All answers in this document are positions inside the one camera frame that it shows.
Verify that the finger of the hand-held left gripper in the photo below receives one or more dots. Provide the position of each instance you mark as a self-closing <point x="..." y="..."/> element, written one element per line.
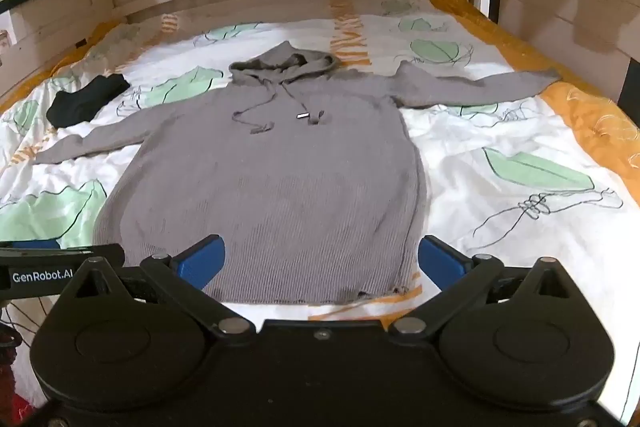
<point x="35" y="245"/>

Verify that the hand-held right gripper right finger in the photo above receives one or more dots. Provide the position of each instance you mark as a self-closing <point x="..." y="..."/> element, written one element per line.
<point x="442" y="263"/>

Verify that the red cloth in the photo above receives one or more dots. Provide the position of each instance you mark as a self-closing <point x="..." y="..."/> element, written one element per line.
<point x="12" y="402"/>

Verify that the black folded cloth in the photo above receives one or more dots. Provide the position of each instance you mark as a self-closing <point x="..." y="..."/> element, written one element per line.
<point x="85" y="99"/>

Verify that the grey knit hoodie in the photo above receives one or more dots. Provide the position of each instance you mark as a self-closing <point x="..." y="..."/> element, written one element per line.
<point x="280" y="187"/>

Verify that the leaf printed bed cover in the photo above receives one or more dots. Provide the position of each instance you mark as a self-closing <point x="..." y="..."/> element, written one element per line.
<point x="500" y="187"/>

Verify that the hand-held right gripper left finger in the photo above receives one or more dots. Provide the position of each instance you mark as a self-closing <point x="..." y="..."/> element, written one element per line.
<point x="200" y="264"/>

